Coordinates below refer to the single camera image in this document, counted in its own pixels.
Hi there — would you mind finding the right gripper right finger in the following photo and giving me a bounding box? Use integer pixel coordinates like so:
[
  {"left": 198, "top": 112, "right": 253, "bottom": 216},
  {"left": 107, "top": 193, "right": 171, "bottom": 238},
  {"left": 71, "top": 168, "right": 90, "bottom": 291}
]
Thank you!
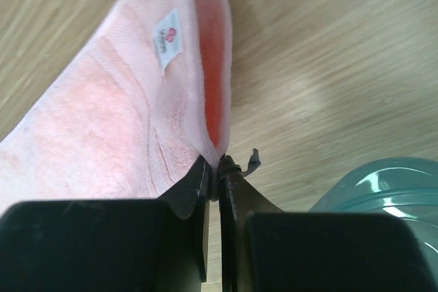
[{"left": 218, "top": 156, "right": 433, "bottom": 291}]

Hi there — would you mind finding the plain pink towel pile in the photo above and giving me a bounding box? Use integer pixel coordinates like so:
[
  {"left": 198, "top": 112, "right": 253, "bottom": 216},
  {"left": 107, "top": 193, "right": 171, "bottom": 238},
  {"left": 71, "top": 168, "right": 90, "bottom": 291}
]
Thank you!
[{"left": 1, "top": 0, "right": 232, "bottom": 209}]

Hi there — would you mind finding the clear teal plastic bin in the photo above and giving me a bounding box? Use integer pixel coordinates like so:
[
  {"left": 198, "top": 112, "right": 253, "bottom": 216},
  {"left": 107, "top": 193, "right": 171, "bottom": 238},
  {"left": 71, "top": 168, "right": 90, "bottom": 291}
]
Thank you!
[{"left": 310, "top": 157, "right": 437, "bottom": 280}]

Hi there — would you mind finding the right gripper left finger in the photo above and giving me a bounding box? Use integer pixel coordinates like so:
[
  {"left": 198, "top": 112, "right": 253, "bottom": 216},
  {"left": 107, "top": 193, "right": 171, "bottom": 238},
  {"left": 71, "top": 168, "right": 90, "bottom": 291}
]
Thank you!
[{"left": 1, "top": 158, "right": 211, "bottom": 291}]

